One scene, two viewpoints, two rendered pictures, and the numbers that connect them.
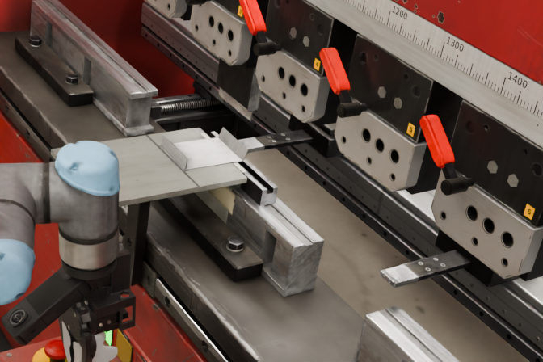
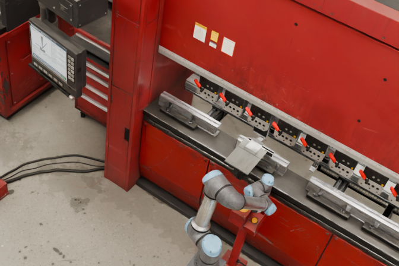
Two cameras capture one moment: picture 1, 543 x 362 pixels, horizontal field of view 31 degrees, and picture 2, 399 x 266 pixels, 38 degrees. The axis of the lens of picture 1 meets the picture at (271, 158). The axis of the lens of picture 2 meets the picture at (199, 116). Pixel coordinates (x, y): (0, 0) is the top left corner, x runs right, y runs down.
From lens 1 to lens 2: 2.73 m
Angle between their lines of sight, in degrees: 26
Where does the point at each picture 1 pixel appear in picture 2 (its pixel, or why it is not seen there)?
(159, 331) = not seen: hidden behind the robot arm
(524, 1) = (350, 137)
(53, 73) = (183, 120)
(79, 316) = not seen: hidden behind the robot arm
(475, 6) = (338, 135)
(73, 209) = (268, 189)
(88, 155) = (269, 178)
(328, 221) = not seen: hidden behind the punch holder
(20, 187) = (260, 189)
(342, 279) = (224, 120)
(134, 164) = (243, 157)
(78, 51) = (188, 113)
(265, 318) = (282, 183)
